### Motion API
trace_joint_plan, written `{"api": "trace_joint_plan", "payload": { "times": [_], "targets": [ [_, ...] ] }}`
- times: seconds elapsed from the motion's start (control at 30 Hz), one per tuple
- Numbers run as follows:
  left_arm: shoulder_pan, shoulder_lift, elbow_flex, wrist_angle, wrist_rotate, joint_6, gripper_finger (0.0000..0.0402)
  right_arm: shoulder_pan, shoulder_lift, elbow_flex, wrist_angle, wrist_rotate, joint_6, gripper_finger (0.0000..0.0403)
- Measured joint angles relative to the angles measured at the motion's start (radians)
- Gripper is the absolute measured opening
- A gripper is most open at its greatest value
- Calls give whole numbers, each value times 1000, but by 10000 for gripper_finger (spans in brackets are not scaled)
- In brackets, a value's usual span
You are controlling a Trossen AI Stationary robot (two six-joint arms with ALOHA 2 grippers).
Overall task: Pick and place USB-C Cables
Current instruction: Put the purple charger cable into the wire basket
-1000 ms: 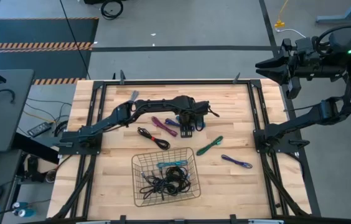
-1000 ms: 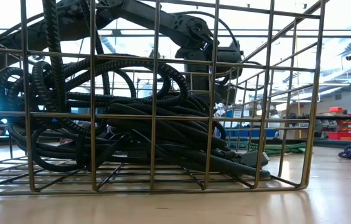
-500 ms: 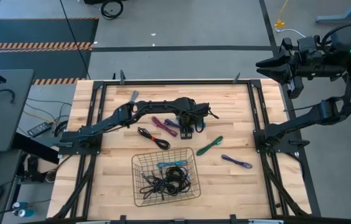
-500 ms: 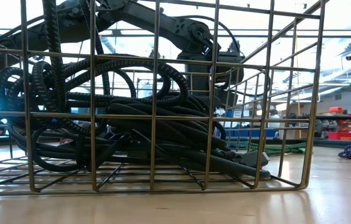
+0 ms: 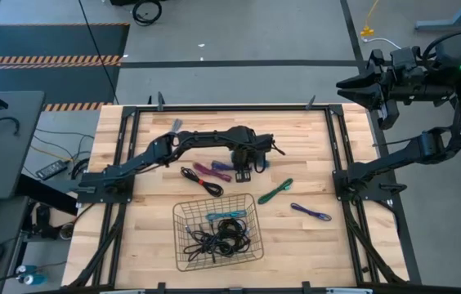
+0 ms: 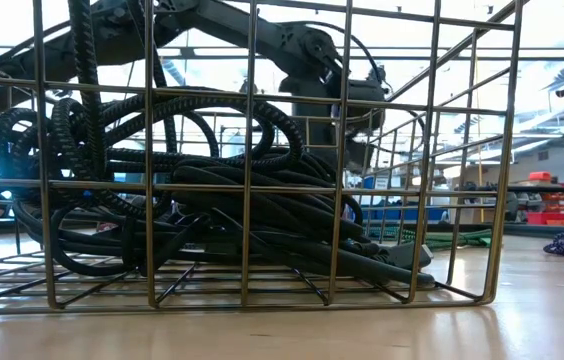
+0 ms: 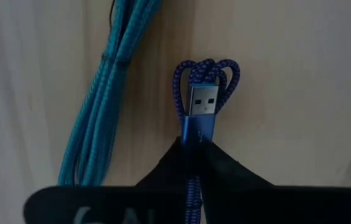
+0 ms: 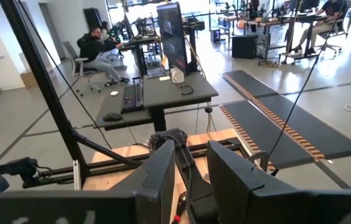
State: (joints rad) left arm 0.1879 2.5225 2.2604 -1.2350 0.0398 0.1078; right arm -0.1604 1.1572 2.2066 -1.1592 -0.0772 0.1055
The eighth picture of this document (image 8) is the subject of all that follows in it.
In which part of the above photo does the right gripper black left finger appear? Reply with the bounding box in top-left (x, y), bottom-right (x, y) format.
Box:
top-left (0, 139), bottom-right (177, 224)

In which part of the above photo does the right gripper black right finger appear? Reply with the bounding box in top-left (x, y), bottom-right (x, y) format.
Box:
top-left (207, 139), bottom-right (351, 224)

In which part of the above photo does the black table clamp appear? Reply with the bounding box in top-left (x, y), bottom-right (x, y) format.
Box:
top-left (248, 150), bottom-right (270, 172)

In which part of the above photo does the black striped-edge floor mat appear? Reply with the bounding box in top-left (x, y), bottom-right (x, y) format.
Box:
top-left (221, 69), bottom-right (351, 161)
top-left (218, 98), bottom-right (327, 171)

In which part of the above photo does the black computer mouse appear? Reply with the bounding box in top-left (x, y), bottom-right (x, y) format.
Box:
top-left (102, 111), bottom-right (123, 123)

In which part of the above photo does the grey office desk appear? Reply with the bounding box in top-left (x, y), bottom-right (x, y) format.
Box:
top-left (93, 72), bottom-right (220, 133)

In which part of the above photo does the black computer keyboard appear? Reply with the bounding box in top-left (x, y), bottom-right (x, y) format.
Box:
top-left (120, 82), bottom-right (144, 114)

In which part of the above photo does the cardboard box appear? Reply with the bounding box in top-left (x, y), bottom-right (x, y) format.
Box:
top-left (19, 70), bottom-right (40, 89)

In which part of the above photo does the white mug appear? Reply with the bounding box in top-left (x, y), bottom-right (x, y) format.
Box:
top-left (170, 67), bottom-right (185, 85)

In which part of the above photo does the grey office chair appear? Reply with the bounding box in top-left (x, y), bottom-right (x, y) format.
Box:
top-left (314, 12), bottom-right (350, 55)
top-left (61, 40), bottom-right (102, 97)

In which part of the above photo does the computer monitor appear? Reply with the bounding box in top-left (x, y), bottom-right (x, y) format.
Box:
top-left (156, 1), bottom-right (191, 76)

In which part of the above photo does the dark office desk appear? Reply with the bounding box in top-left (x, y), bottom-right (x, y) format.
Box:
top-left (113, 34), bottom-right (164, 77)

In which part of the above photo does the black bracket with cables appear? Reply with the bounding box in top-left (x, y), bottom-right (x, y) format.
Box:
top-left (0, 157), bottom-right (54, 212)

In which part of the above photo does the black hanging cable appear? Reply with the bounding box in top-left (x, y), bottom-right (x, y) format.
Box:
top-left (267, 0), bottom-right (349, 160)

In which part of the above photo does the short black curved cable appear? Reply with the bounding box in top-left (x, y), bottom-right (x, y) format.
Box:
top-left (179, 85), bottom-right (195, 96)

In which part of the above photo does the thin black cable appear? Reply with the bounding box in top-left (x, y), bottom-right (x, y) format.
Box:
top-left (16, 0), bottom-right (113, 150)

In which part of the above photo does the black aluminium rig frame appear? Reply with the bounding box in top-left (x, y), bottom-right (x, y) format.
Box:
top-left (0, 0), bottom-right (271, 190)

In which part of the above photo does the wooden top desk grey frame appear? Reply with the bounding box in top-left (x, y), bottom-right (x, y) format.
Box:
top-left (246, 12), bottom-right (332, 65)

